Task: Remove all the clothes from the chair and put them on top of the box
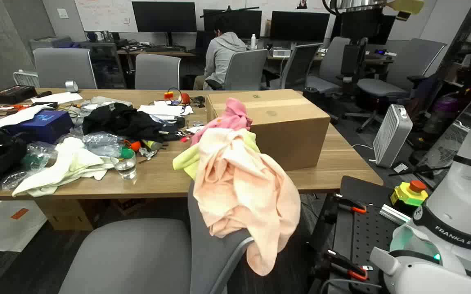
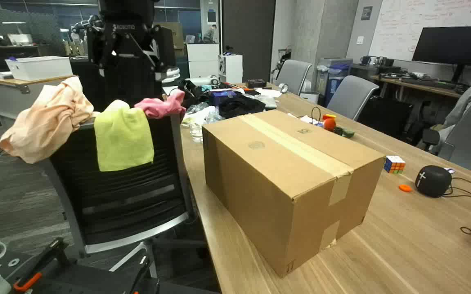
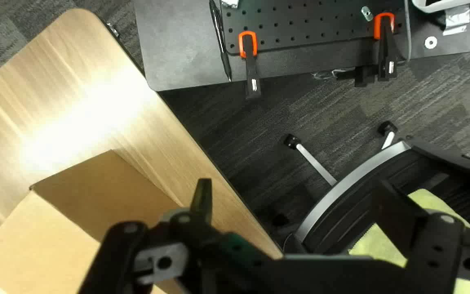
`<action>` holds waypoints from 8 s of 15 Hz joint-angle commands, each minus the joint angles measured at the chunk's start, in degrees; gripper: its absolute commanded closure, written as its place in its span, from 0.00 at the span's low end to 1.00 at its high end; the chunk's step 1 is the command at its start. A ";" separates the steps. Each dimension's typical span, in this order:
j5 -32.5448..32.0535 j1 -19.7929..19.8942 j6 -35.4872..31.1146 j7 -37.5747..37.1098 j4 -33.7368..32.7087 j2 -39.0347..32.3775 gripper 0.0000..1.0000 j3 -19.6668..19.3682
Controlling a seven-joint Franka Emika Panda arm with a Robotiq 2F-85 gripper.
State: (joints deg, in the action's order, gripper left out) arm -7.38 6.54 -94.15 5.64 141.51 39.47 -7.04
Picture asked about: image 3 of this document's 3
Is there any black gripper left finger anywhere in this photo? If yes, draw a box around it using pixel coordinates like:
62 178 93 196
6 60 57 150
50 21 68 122
78 178 272 294

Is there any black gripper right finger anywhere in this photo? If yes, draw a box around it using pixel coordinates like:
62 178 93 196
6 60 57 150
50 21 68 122
370 178 470 294

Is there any yellow cloth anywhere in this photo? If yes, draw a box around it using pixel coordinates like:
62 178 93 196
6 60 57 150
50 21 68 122
347 186 470 294

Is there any brown cardboard box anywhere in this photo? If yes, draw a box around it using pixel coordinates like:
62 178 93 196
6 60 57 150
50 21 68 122
0 150 192 294

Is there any orange black bar clamp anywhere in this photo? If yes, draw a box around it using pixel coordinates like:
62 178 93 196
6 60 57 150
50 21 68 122
354 10 398 85
236 29 264 101

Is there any black perforated mounting board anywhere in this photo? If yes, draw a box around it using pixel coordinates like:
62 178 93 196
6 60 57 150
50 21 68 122
207 0 413 62

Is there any grey chair with silver frame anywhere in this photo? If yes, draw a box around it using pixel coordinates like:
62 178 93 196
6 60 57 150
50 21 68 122
282 119 470 258

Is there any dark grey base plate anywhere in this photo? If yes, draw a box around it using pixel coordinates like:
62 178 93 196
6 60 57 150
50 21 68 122
132 0 413 93

